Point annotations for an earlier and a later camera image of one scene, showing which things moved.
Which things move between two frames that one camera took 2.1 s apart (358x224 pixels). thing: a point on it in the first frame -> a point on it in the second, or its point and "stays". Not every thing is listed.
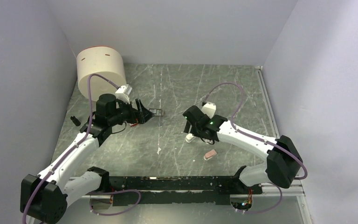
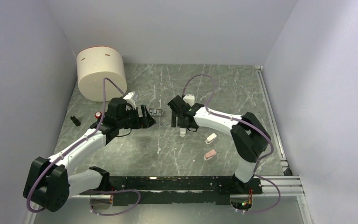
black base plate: [180, 190] stays
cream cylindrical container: [107, 61] stays
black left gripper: [140, 116] -> [144, 122]
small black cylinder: [77, 122] stays
